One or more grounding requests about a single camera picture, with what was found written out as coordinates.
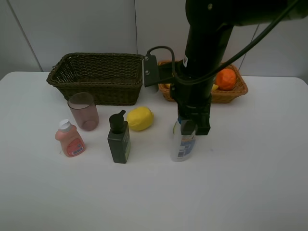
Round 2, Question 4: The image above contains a translucent pink plastic cup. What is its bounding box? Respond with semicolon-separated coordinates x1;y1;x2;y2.
67;92;99;131

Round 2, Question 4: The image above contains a dark green pump bottle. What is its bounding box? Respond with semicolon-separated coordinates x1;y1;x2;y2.
107;110;131;164

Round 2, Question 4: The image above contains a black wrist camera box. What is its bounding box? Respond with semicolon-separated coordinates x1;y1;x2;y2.
143;53;159;93

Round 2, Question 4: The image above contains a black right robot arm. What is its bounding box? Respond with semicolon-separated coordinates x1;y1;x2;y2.
171;0;308;135

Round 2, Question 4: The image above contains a white bottle blue cap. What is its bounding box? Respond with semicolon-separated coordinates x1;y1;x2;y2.
170;116;196;162

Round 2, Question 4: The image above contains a pink bottle white cap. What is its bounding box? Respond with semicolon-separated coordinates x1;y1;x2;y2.
55;119;85;157

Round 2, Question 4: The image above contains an orange wicker basket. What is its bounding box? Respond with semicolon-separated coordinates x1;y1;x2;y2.
158;64;248;103

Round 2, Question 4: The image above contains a dark brown wicker basket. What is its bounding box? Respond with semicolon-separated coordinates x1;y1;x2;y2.
47;52;144;106

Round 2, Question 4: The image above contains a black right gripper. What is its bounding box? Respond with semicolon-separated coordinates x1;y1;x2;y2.
170;70;212;135

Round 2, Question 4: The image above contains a yellow lemon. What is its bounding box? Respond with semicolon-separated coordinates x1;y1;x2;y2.
127;106;154;131

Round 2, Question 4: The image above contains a black cable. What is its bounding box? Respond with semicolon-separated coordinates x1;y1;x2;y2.
146;0;299;85

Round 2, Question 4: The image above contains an orange tangerine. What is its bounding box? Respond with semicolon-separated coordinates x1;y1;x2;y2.
215;68;236;91

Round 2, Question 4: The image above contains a yellow banana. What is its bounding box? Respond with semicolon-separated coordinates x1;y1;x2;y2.
162;84;218;91

